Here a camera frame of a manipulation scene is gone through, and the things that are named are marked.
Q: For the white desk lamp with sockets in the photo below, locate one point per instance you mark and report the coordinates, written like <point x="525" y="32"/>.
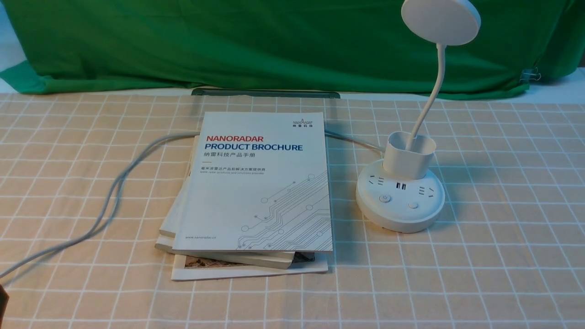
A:
<point x="399" y="192"/>

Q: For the white Nanoradar product brochure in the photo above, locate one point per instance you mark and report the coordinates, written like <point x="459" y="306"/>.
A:
<point x="259" y="182"/>

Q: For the middle white book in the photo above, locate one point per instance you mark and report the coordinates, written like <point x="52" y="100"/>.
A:
<point x="171" y="223"/>

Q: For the bottom white magazine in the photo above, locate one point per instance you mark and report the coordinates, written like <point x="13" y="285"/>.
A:
<point x="188" y="268"/>

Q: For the checkered beige tablecloth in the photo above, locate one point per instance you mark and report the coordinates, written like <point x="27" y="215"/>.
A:
<point x="507" y="252"/>

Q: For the metal binder clip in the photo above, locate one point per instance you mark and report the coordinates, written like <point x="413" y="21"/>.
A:
<point x="529" y="75"/>

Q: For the green backdrop cloth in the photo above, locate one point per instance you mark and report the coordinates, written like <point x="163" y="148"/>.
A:
<point x="327" y="45"/>

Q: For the dark object at edge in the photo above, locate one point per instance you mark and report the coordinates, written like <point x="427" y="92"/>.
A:
<point x="4" y="299"/>

